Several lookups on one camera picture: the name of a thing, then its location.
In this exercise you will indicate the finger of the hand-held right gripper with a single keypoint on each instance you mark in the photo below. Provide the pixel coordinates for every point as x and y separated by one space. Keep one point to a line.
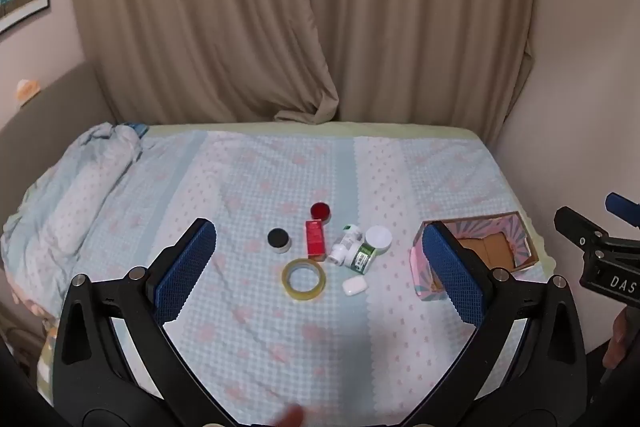
622 209
580 227

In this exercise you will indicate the white earbuds case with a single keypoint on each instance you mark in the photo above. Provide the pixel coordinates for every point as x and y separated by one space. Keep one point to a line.
354 285

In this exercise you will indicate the red-lidded small jar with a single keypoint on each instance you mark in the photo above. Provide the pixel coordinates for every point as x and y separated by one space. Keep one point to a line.
320 210

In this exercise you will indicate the clear tape roll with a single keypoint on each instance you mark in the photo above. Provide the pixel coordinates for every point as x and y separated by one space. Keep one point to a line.
287 282

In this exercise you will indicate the green-labelled white jar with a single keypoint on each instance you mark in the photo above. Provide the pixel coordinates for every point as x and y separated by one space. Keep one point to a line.
361 259

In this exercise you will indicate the small orange and white object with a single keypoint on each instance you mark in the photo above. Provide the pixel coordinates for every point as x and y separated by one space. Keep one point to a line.
27 88

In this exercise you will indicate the small red box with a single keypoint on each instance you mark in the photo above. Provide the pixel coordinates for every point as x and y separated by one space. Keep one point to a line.
315 242

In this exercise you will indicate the person's right hand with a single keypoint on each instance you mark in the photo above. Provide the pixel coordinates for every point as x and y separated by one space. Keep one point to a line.
622 337

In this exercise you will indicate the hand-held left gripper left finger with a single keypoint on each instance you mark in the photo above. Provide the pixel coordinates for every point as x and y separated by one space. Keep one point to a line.
187 272

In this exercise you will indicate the pink printed cardboard box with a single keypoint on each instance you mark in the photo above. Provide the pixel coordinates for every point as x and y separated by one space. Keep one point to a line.
500 247

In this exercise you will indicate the light blue rumpled quilt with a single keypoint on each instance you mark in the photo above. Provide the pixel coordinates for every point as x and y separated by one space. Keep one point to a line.
85 187

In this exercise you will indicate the light green mattress pad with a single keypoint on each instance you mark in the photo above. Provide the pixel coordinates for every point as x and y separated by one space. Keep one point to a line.
300 127

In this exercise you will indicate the blue patterned cloth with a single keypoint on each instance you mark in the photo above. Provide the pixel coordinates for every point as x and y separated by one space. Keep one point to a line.
134 128

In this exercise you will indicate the taupe upholstered headboard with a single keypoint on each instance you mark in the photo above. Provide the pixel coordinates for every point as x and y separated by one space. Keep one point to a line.
60 107

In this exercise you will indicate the white cream jar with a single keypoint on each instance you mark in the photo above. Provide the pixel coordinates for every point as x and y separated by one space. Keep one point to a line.
378 237

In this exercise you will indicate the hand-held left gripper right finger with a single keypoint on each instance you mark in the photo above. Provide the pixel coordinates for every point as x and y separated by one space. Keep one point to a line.
452 277

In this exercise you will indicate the white pill bottle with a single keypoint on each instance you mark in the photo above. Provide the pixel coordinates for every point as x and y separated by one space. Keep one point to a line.
345 244

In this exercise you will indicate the black-lidded small jar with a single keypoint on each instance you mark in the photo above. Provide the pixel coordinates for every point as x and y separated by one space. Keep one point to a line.
278 238

